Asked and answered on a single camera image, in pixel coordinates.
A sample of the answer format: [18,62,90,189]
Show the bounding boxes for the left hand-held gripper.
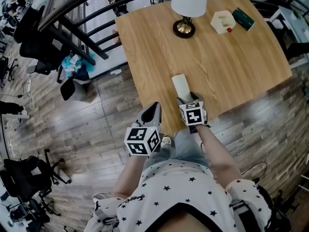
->
[124,102,162,157]

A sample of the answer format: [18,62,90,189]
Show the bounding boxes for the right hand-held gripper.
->
[177,92,208,134]

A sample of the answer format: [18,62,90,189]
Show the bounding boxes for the person's left forearm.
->
[112,155,146,200]

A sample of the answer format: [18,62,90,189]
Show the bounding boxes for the person's right forearm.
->
[196,124,242,191]

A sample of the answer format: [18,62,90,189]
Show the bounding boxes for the wooden table with white legs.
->
[115,0,293,135]

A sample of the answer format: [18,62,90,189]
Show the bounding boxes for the person's light blue jeans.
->
[144,129,211,169]

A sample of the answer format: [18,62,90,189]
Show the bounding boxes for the white hexagonal box red button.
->
[210,10,236,35]

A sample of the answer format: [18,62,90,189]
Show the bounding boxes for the white star print shirt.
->
[83,159,275,232]

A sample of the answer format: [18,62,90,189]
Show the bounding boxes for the black flat seat pad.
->
[60,78,76,102]

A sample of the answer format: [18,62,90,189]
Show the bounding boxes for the blue bag with packets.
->
[61,54,95,80]

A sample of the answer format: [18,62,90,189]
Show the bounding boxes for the dark green box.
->
[231,7,256,32]

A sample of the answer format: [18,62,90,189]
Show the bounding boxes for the white desk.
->
[265,5,309,69]

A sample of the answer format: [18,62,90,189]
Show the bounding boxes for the large black office chair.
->
[14,5,71,76]

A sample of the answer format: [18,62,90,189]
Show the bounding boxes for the black curved metal railing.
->
[38,0,309,67]

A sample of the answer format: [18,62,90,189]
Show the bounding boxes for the black swivel office chair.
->
[9,199,61,232]
[0,148,72,203]

